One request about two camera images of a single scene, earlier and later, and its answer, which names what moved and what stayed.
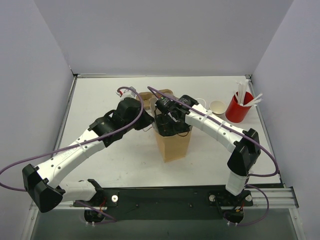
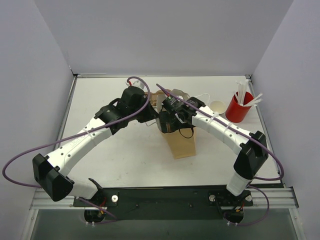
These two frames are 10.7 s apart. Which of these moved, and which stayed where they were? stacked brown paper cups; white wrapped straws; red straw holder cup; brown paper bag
Moved: brown paper bag
Stayed: white wrapped straws; red straw holder cup; stacked brown paper cups
